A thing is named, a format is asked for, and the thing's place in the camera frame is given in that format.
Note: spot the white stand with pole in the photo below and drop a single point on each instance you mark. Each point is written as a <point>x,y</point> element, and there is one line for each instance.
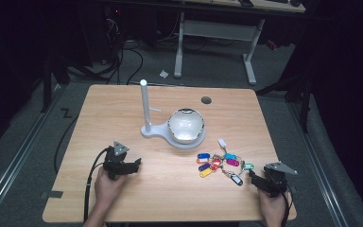
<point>146,107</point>

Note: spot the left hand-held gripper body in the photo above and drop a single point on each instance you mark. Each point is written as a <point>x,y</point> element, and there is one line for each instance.
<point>113,160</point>

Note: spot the black tape strip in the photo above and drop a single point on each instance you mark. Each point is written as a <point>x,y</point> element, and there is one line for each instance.
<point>55,194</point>

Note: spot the black computer mouse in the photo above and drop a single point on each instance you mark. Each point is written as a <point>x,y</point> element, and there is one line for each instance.
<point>295,3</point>

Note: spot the white-framed wooden desk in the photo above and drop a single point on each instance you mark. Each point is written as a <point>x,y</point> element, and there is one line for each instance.
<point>217,30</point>

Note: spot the person's right hand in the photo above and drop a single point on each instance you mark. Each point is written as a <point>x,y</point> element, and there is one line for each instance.
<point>274,206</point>

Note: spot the black floor tape mark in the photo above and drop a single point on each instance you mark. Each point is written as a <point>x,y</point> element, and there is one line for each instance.
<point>66,113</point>

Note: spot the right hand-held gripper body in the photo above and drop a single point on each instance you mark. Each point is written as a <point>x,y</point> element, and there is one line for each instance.
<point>275,181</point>

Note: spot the crumpled white paper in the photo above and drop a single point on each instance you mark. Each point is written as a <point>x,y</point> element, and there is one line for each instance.
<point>164,74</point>

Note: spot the metal floor rail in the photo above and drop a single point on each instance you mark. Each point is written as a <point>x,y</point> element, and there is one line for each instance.
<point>15,151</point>
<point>318,170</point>

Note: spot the dark metal stand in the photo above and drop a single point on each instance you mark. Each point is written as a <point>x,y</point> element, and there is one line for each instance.
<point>47,82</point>

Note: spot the dark tripod stand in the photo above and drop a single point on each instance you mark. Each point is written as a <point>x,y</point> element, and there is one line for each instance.
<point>299,91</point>

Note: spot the bunch of colourful key tags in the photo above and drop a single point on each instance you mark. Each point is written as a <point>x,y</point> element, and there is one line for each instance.
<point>216,164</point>

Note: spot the person's left hand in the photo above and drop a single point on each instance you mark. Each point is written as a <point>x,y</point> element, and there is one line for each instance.
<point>107,190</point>

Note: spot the shiny silver bowl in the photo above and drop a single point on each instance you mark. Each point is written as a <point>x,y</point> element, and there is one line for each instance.
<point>186,126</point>

